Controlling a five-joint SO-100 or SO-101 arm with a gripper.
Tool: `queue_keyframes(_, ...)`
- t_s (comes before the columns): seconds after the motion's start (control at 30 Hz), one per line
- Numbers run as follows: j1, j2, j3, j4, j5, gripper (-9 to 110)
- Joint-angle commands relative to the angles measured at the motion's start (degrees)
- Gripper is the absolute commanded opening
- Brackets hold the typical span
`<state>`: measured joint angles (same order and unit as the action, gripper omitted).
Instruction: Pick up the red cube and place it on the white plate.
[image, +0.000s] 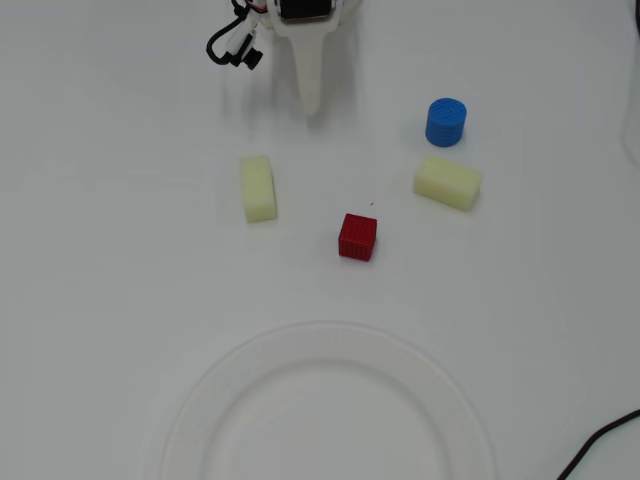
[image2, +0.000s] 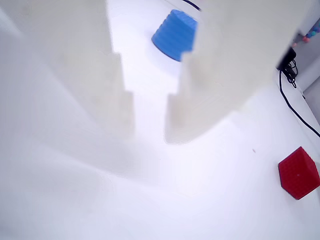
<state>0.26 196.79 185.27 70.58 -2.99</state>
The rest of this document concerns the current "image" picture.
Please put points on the white round plate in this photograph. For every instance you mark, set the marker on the white round plate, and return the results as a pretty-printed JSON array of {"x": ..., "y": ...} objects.
[{"x": 400, "y": 425}]

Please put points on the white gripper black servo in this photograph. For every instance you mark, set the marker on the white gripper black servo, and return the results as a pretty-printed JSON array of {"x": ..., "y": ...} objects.
[{"x": 306, "y": 45}]

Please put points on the red perforated cube block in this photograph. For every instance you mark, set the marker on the red perforated cube block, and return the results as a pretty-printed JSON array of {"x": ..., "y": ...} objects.
[{"x": 357, "y": 239}]

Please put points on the pale yellow rectangular block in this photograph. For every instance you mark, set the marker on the pale yellow rectangular block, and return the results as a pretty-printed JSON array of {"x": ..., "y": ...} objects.
[
  {"x": 447, "y": 182},
  {"x": 258, "y": 190}
]

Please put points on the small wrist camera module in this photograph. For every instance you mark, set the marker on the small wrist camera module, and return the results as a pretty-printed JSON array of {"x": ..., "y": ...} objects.
[{"x": 245, "y": 50}]

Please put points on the blue ribbed cylinder block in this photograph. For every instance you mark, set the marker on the blue ribbed cylinder block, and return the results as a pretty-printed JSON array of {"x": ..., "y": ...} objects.
[{"x": 446, "y": 124}]

